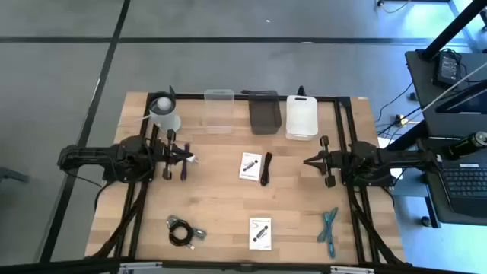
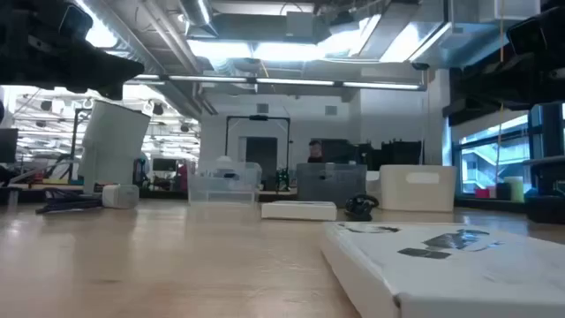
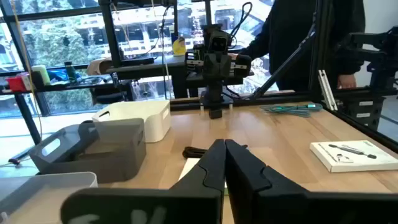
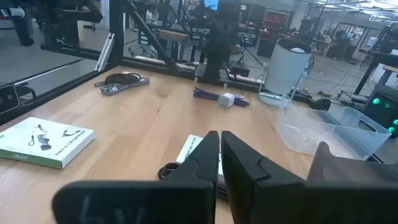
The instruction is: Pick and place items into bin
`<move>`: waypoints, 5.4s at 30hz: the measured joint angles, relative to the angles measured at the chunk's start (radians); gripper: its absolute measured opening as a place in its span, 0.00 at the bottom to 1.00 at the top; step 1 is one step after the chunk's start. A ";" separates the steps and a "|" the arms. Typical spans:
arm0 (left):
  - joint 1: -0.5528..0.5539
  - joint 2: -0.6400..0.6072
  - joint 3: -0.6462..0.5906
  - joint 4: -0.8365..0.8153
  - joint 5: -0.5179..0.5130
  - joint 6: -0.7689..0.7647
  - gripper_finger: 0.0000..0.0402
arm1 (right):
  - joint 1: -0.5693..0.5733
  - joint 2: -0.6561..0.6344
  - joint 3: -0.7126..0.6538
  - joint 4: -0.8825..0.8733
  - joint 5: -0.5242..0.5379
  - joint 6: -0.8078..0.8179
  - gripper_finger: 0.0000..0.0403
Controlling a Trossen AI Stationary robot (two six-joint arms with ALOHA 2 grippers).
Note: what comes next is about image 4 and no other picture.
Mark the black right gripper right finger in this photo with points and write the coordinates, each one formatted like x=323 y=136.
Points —
x=280 y=202

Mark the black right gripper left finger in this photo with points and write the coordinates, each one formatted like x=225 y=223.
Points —
x=186 y=199

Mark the small white product box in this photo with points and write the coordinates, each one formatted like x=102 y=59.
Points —
x=188 y=149

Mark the white charger adapter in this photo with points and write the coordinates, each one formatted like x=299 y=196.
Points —
x=226 y=100

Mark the black pouch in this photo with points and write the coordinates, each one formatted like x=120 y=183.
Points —
x=122 y=78

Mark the large white product box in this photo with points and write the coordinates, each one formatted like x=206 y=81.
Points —
x=46 y=143

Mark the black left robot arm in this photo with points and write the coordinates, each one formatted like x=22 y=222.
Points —
x=222 y=40

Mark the grey translucent plastic bin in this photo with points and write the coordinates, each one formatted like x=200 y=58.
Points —
x=348 y=171

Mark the clear plastic bin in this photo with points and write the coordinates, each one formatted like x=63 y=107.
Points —
x=311 y=133

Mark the white cylindrical container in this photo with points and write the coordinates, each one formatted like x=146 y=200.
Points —
x=286 y=68

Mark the black computer with green lights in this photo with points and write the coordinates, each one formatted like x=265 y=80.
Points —
x=382 y=112

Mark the red cabinet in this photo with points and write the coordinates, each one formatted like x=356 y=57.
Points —
x=275 y=20

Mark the blue lit monitor screen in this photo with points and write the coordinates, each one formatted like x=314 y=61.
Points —
x=211 y=4

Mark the silver metal bracket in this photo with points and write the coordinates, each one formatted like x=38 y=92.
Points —
x=105 y=51

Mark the black aluminium table frame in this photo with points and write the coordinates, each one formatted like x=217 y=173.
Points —
x=46 y=95

